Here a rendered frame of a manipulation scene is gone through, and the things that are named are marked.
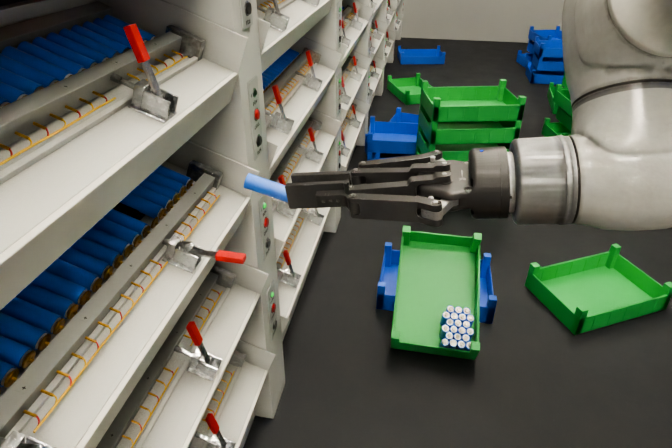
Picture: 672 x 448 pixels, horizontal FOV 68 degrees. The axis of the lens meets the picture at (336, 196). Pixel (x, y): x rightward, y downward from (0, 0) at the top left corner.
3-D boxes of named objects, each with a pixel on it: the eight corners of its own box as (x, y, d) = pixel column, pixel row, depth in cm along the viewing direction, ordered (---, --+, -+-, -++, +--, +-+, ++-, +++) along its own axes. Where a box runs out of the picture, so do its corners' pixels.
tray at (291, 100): (329, 85, 138) (348, 39, 131) (262, 190, 87) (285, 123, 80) (263, 55, 138) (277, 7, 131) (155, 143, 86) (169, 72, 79)
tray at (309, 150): (330, 148, 148) (347, 108, 141) (269, 276, 97) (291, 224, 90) (267, 121, 148) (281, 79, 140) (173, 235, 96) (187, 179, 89)
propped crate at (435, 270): (475, 360, 117) (480, 351, 111) (390, 348, 121) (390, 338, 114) (477, 247, 133) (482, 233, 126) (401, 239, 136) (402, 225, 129)
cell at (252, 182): (243, 190, 58) (296, 208, 58) (243, 183, 56) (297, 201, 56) (249, 177, 59) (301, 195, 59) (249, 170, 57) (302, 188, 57)
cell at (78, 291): (31, 273, 52) (89, 297, 52) (18, 284, 50) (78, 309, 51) (32, 260, 51) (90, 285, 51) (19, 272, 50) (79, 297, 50)
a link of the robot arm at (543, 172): (555, 196, 56) (500, 198, 58) (561, 121, 52) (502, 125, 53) (573, 242, 48) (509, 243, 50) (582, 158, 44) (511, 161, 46)
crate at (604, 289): (608, 264, 149) (616, 242, 145) (666, 309, 132) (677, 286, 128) (524, 285, 141) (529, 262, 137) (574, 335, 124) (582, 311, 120)
